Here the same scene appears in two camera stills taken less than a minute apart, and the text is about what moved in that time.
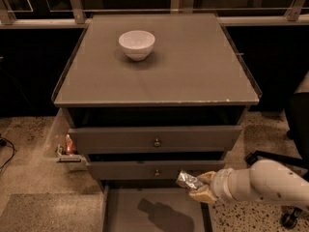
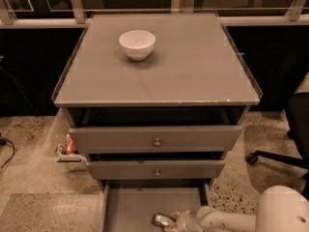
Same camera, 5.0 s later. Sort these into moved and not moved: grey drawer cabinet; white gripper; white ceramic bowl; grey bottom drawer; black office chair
Moved: white gripper
Not moved: black office chair; white ceramic bowl; grey drawer cabinet; grey bottom drawer
